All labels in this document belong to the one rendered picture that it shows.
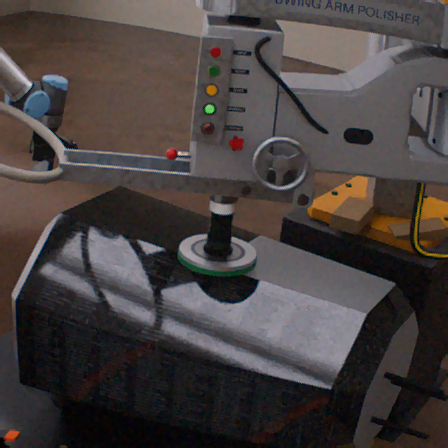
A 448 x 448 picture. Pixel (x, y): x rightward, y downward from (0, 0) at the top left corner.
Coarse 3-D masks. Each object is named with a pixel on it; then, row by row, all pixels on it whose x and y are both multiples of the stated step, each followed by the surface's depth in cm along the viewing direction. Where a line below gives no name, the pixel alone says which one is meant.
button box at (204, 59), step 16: (208, 48) 219; (224, 48) 219; (208, 64) 221; (224, 64) 221; (208, 80) 222; (224, 80) 223; (208, 96) 224; (224, 96) 224; (192, 112) 227; (224, 112) 226; (192, 128) 227
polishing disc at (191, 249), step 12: (192, 240) 259; (204, 240) 260; (240, 240) 262; (180, 252) 252; (192, 252) 252; (204, 252) 252; (240, 252) 255; (252, 252) 256; (192, 264) 247; (204, 264) 246; (216, 264) 246; (228, 264) 247; (240, 264) 248; (252, 264) 251
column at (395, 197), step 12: (408, 132) 302; (420, 132) 302; (372, 180) 316; (384, 180) 309; (396, 180) 309; (372, 192) 313; (384, 192) 311; (396, 192) 311; (408, 192) 311; (384, 204) 313; (396, 204) 313; (408, 204) 312; (396, 216) 315; (408, 216) 314
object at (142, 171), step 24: (72, 168) 237; (96, 168) 237; (120, 168) 237; (144, 168) 249; (168, 168) 250; (192, 192) 241; (216, 192) 241; (240, 192) 242; (264, 192) 242; (288, 192) 242
